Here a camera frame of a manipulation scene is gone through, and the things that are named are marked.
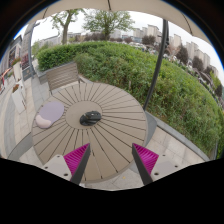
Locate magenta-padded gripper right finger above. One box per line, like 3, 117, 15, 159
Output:
131, 142, 183, 186

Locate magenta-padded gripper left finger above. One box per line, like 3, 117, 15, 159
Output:
41, 142, 92, 186

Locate black computer mouse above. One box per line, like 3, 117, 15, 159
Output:
79, 110, 103, 127

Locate lilac mouse pad with wrist rest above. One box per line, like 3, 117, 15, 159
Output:
35, 101, 65, 130

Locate white planter box with flowers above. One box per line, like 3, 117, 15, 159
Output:
11, 83, 28, 115
11, 57, 24, 83

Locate slatted beige patio chair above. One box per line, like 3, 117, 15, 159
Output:
45, 61, 86, 96

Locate green hedge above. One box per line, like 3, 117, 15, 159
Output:
35, 40, 224, 158

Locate dark curved parasol pole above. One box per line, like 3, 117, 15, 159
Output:
142, 19, 170, 112

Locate tall grey sign pillar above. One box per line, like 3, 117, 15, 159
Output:
21, 21, 41, 80

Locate distant apartment buildings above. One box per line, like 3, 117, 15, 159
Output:
33, 23, 218, 73

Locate sparse-leaved tree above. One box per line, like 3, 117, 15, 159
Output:
49, 8, 85, 46

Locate round bushy tree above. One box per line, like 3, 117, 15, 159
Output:
82, 9, 136, 42

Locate beige parasol canopy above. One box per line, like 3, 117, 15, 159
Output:
28, 0, 213, 45

